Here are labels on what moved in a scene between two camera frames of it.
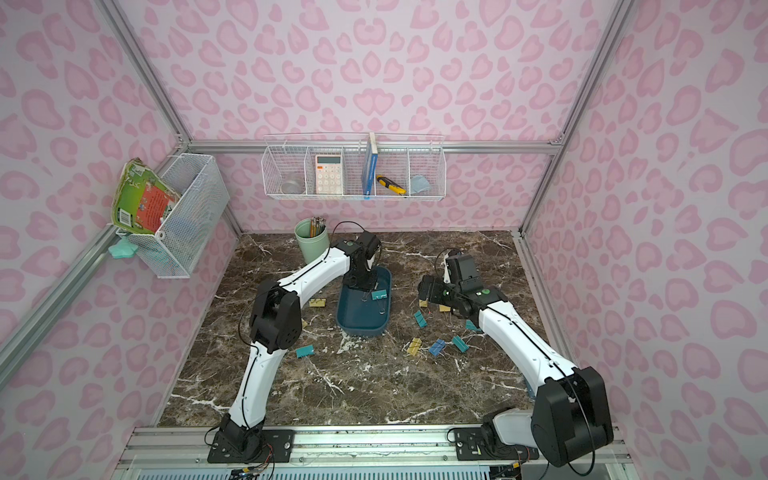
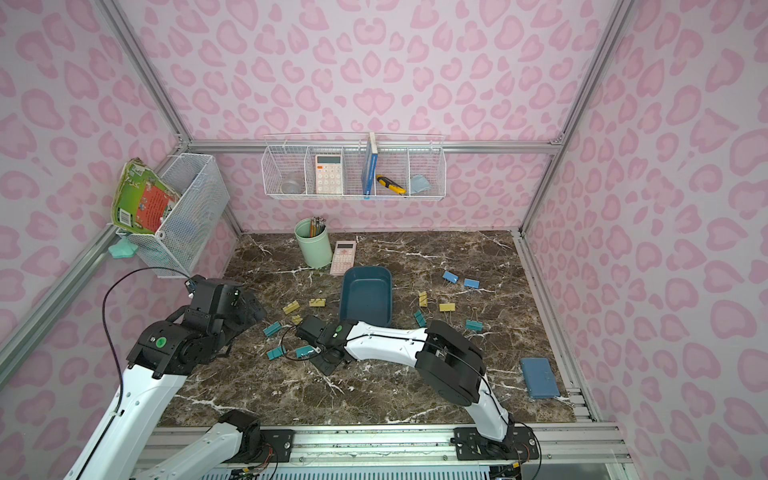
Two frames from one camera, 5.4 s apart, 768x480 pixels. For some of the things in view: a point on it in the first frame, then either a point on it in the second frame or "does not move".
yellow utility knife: x=391 y=185 does not move
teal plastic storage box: x=365 y=313 does not move
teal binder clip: x=420 y=319 does not move
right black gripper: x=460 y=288 -> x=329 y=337
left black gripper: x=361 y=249 -> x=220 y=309
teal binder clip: x=305 y=351 does not move
